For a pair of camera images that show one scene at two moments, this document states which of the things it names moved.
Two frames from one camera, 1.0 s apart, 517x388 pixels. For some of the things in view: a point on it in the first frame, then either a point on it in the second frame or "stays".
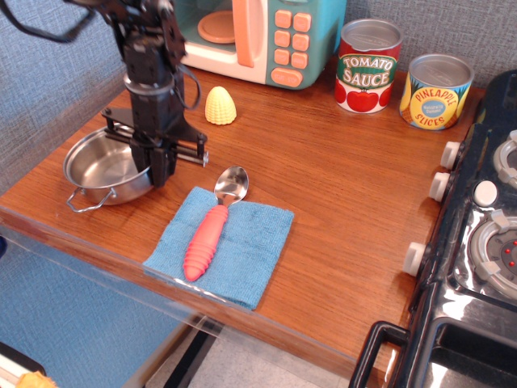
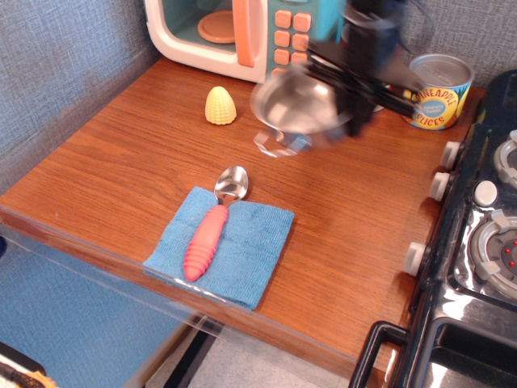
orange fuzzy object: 35,380 stays
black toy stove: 462,331 stays
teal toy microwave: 285,44 stays
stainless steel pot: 104,164 to 297,107
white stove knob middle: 439,185 stays
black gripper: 158,114 to 367,68
